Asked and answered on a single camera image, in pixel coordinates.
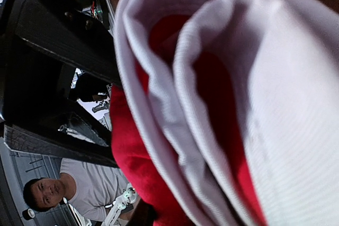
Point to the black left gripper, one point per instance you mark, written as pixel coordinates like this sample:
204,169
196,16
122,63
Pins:
42,42

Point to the red white underwear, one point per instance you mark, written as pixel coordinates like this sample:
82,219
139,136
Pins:
229,110

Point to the man in white shirt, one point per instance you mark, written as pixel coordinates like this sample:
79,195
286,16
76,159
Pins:
87,187

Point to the front aluminium rail frame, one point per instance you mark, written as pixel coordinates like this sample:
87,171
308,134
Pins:
21,167

